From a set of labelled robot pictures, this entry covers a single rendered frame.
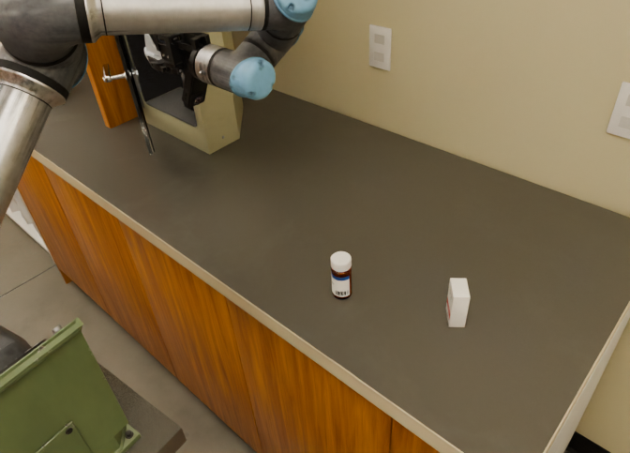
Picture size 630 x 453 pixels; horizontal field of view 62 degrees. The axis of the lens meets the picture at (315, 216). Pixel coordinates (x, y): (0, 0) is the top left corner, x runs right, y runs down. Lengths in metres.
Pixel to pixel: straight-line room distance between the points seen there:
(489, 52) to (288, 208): 0.59
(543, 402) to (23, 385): 0.73
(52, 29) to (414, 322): 0.75
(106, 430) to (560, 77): 1.09
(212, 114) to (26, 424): 0.93
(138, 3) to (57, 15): 0.11
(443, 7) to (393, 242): 0.57
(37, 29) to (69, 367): 0.47
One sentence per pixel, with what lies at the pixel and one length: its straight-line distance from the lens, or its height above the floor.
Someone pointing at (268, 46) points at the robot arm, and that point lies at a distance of 1.00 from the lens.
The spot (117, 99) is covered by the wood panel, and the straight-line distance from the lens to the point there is 1.72.
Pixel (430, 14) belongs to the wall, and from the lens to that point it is 1.37.
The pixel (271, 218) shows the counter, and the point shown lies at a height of 0.94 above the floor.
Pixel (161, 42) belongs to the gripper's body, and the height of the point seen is 1.33.
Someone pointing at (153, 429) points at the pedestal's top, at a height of 0.94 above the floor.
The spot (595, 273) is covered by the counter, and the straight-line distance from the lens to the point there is 1.16.
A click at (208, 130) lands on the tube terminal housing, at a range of 1.45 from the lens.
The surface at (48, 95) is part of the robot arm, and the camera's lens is 0.97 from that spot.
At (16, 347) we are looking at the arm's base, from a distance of 0.80.
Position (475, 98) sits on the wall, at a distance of 1.38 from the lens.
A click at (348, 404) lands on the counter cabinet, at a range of 1.07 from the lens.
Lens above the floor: 1.69
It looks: 39 degrees down
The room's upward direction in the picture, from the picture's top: 4 degrees counter-clockwise
